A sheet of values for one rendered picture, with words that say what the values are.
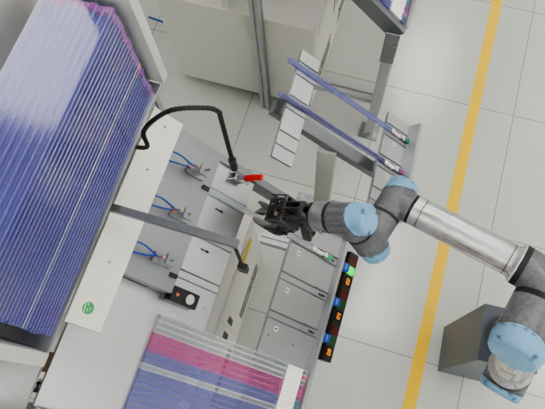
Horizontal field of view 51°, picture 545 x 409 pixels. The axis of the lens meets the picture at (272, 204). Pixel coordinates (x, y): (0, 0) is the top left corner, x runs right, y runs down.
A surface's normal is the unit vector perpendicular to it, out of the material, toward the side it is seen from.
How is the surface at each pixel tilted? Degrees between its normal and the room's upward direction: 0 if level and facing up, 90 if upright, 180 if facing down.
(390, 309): 0
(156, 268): 45
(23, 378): 0
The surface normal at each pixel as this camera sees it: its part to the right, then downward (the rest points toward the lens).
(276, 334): 0.64, -0.05
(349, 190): -0.04, -0.33
